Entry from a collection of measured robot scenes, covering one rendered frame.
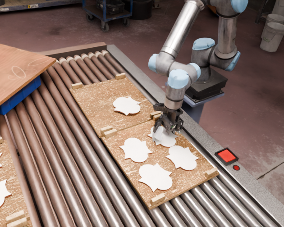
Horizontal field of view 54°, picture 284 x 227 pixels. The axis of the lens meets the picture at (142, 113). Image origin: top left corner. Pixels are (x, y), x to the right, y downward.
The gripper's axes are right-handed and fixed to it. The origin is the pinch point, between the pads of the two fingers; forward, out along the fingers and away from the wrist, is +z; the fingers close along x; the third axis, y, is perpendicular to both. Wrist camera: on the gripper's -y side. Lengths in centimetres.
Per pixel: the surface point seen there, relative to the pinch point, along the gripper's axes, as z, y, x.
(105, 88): 1.3, -46.4, -7.7
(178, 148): -0.3, 10.0, 1.4
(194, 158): -0.4, 17.7, 4.3
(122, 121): 0.9, -17.5, -12.1
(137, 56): 96, -222, 124
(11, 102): 0, -51, -56
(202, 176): 0.3, 26.6, 1.5
